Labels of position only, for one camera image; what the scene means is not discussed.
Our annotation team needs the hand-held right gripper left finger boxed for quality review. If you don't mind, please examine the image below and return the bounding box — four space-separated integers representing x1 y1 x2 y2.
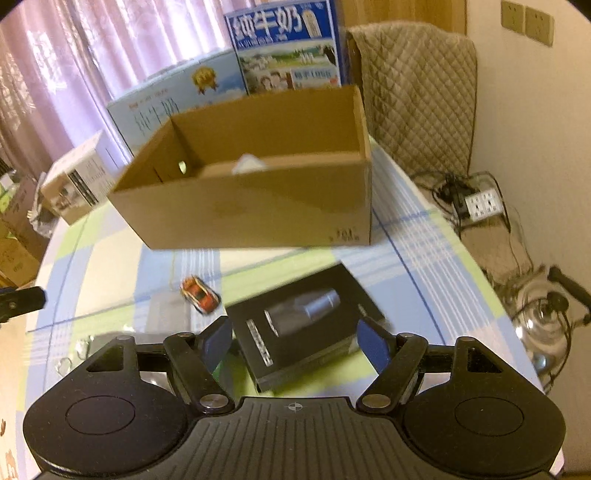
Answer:
84 316 234 415

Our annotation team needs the light blue milk carton case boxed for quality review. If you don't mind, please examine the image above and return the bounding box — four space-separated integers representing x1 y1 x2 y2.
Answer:
107 48 249 166

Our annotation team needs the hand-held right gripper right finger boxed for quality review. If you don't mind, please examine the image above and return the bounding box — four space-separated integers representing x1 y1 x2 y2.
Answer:
357 318 505 413

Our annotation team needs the brown cardboard box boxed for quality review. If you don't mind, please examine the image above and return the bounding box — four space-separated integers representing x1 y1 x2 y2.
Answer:
107 84 373 250

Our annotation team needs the white plastic wrapper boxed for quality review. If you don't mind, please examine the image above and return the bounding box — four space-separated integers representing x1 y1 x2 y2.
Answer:
233 154 269 175

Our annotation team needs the black power cable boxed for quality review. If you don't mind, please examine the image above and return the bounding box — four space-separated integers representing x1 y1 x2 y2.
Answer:
411 171 539 278

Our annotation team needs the white power strip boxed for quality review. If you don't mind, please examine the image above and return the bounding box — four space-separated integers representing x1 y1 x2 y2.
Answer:
464 188 504 220

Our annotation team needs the checked tablecloth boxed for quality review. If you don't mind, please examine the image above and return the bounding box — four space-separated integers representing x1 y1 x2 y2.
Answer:
25 138 555 480

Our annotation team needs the pink curtain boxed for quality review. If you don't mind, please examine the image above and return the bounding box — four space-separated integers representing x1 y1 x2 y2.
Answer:
0 0 234 185

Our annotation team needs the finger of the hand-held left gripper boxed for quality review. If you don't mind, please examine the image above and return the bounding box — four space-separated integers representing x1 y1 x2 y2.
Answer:
0 286 47 320

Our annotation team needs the beige printed box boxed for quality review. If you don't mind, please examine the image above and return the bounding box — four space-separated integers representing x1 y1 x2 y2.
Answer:
41 130 119 226

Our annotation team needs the clear plastic cup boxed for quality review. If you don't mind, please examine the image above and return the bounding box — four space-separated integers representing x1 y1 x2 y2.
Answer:
55 338 92 376

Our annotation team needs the dark blue milk carton case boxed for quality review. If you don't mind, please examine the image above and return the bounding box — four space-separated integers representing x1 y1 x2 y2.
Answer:
224 0 347 96

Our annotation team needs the orange toy car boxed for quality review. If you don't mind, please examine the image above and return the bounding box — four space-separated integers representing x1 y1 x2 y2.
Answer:
180 275 223 315

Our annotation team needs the beige wall socket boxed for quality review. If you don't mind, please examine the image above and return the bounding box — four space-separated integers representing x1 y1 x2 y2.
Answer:
501 0 525 34
524 7 555 47

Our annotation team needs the brown cardboard carton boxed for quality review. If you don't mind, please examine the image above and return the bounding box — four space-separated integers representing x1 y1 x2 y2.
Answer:
0 178 47 288

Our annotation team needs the chair with quilted beige cover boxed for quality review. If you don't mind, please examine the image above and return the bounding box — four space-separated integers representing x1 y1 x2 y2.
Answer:
346 21 478 180

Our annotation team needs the steel kettle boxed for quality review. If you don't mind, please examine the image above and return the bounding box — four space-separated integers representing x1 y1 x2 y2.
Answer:
501 265 591 393

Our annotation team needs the black product box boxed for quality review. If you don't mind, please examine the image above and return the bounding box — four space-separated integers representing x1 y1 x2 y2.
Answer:
226 262 386 393

